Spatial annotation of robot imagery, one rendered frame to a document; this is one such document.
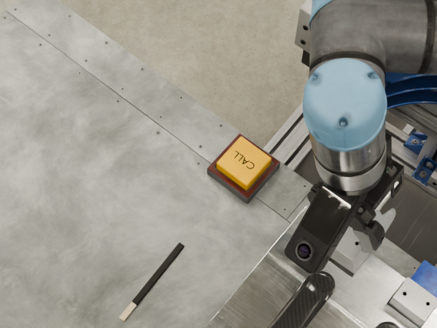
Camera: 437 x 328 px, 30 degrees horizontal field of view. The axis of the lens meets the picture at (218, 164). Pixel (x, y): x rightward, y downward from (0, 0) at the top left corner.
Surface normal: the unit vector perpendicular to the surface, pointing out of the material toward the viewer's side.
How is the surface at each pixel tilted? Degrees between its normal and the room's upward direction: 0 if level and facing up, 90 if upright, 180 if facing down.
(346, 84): 11
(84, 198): 0
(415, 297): 0
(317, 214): 41
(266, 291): 4
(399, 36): 36
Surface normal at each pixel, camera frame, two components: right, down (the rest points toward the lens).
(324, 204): -0.52, 0.02
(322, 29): -0.74, -0.32
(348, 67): -0.19, -0.41
